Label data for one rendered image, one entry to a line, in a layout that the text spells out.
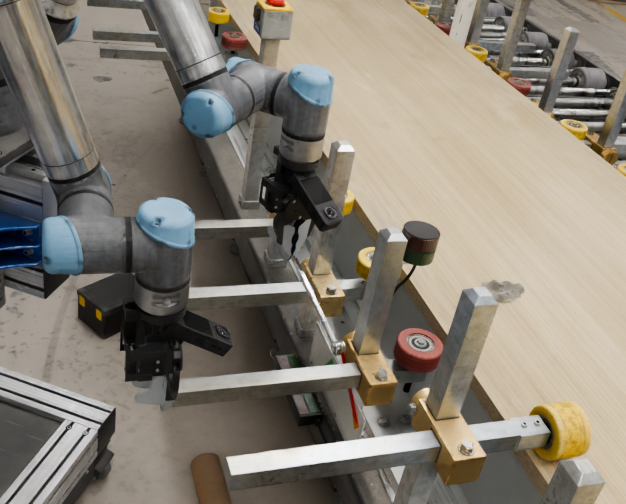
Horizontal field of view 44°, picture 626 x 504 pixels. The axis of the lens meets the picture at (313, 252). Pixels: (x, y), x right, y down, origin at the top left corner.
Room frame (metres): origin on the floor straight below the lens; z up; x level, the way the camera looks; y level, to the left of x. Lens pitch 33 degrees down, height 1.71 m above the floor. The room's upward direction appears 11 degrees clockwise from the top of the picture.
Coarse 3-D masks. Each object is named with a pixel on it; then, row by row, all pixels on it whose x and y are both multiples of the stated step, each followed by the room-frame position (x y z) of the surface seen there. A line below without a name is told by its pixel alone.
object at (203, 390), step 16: (304, 368) 0.98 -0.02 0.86; (320, 368) 0.99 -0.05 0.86; (336, 368) 0.99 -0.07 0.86; (352, 368) 1.00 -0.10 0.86; (400, 368) 1.02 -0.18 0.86; (192, 384) 0.89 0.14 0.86; (208, 384) 0.90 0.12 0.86; (224, 384) 0.91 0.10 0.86; (240, 384) 0.91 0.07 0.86; (256, 384) 0.92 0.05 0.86; (272, 384) 0.93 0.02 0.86; (288, 384) 0.94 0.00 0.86; (304, 384) 0.95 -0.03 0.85; (320, 384) 0.96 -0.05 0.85; (336, 384) 0.97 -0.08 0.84; (352, 384) 0.99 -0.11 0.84; (176, 400) 0.87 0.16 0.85; (192, 400) 0.88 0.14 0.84; (208, 400) 0.89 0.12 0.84; (224, 400) 0.90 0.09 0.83
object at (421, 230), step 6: (408, 222) 1.08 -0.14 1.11; (414, 222) 1.09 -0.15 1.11; (420, 222) 1.09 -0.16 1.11; (408, 228) 1.07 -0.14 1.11; (414, 228) 1.07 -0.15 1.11; (420, 228) 1.07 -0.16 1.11; (426, 228) 1.08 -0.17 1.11; (432, 228) 1.08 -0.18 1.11; (414, 234) 1.05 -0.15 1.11; (420, 234) 1.05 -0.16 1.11; (426, 234) 1.06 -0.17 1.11; (432, 234) 1.06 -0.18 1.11; (438, 234) 1.07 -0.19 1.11; (402, 264) 1.04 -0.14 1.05; (408, 276) 1.07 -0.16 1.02; (402, 282) 1.07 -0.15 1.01; (396, 288) 1.06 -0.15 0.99
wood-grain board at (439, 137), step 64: (256, 0) 2.88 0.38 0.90; (320, 0) 3.05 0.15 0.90; (384, 0) 3.23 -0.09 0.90; (320, 64) 2.33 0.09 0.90; (384, 64) 2.44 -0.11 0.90; (448, 64) 2.57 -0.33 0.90; (384, 128) 1.93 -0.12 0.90; (448, 128) 2.02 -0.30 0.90; (512, 128) 2.11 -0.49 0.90; (384, 192) 1.57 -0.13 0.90; (448, 192) 1.63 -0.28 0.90; (512, 192) 1.70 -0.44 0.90; (576, 192) 1.77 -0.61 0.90; (448, 256) 1.35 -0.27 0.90; (512, 256) 1.40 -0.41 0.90; (576, 256) 1.45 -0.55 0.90; (448, 320) 1.13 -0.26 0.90; (512, 320) 1.17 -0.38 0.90; (576, 320) 1.21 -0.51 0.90; (512, 384) 0.99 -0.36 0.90; (576, 384) 1.02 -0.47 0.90
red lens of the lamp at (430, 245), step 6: (426, 222) 1.10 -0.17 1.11; (408, 234) 1.05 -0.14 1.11; (408, 240) 1.05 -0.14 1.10; (414, 240) 1.04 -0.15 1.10; (420, 240) 1.04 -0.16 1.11; (426, 240) 1.04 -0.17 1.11; (432, 240) 1.05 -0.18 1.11; (438, 240) 1.06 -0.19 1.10; (408, 246) 1.04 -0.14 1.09; (414, 246) 1.04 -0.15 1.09; (420, 246) 1.04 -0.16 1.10; (426, 246) 1.04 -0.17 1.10; (432, 246) 1.05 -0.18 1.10; (420, 252) 1.04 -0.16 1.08; (426, 252) 1.04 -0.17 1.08
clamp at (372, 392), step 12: (348, 336) 1.08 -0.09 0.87; (348, 348) 1.05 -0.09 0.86; (348, 360) 1.04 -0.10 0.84; (360, 360) 1.01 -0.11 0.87; (372, 360) 1.02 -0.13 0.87; (384, 360) 1.02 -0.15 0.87; (360, 372) 0.99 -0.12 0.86; (372, 372) 0.99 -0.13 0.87; (360, 384) 0.99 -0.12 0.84; (372, 384) 0.96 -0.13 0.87; (384, 384) 0.97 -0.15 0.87; (396, 384) 0.98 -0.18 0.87; (360, 396) 0.98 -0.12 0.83; (372, 396) 0.96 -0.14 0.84; (384, 396) 0.97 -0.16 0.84
